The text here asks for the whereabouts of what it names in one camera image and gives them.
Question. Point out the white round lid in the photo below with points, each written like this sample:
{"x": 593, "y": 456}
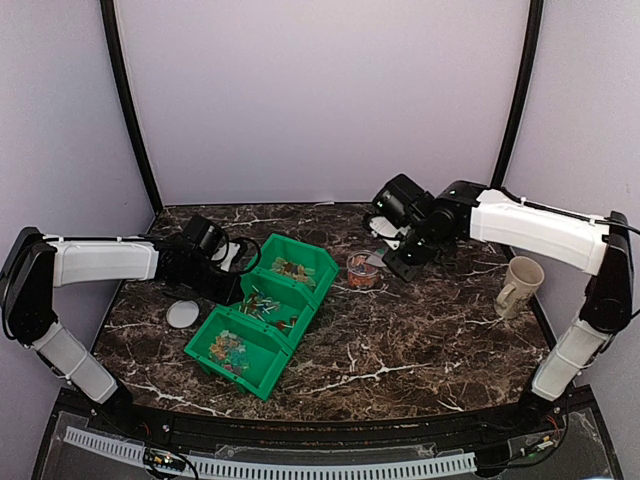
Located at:
{"x": 182, "y": 314}

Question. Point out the silver metal scoop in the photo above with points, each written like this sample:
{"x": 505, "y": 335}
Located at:
{"x": 375, "y": 260}

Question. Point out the lollipop candies pile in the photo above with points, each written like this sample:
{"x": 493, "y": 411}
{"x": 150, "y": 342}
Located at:
{"x": 259, "y": 306}

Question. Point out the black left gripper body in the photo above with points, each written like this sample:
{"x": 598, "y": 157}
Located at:
{"x": 198, "y": 279}

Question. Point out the yellow-green gummy candies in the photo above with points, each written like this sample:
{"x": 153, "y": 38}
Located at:
{"x": 295, "y": 271}

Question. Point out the green three-compartment candy bin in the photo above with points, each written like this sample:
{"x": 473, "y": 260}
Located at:
{"x": 250, "y": 342}

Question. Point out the beige ceramic mug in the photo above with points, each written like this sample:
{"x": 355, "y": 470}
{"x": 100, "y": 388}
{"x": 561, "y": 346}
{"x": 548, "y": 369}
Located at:
{"x": 523, "y": 278}

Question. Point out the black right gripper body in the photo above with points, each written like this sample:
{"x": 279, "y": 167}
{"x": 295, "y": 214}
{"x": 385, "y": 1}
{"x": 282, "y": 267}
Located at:
{"x": 421, "y": 248}

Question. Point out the red-orange gummy candies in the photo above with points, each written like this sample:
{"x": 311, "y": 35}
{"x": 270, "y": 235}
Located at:
{"x": 229, "y": 351}

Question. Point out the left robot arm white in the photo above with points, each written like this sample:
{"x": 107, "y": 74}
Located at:
{"x": 55, "y": 289}

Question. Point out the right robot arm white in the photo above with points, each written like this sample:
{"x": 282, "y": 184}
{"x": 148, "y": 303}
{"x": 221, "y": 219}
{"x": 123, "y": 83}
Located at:
{"x": 588, "y": 256}

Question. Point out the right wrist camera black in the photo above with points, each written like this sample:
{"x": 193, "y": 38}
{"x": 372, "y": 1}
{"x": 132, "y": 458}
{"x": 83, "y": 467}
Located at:
{"x": 398, "y": 207}

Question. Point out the black front rail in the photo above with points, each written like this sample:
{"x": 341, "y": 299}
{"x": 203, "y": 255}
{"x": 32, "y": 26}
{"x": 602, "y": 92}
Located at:
{"x": 482, "y": 429}

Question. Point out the white slotted cable duct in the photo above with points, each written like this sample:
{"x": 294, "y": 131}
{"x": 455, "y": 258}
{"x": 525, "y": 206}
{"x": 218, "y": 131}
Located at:
{"x": 252, "y": 463}

